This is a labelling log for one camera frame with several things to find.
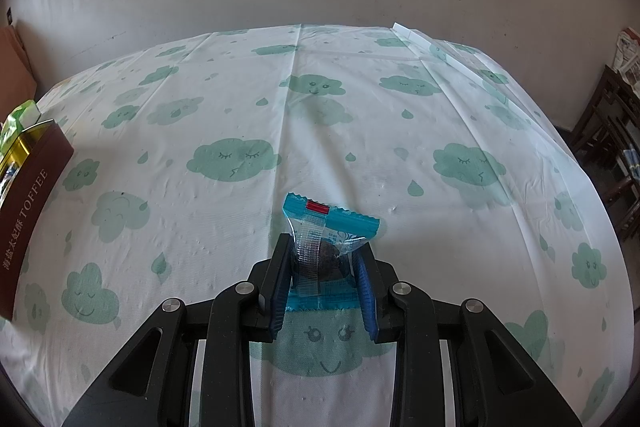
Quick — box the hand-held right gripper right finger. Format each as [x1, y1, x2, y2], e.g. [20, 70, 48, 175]
[352, 242, 583, 427]

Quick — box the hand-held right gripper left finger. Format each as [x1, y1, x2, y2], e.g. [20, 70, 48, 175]
[60, 233, 296, 427]

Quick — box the blue dark snack packet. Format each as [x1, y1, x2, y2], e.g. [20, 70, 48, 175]
[282, 192, 381, 312]

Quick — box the brown tin box gold inside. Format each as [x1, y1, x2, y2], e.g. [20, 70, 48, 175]
[0, 119, 76, 322]

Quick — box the dark wooden furniture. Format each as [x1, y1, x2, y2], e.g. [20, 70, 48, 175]
[570, 64, 640, 253]

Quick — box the green tissue pack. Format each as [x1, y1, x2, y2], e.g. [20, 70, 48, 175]
[0, 101, 43, 148]

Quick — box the stack of papers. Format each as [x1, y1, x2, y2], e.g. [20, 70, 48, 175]
[614, 27, 640, 85]

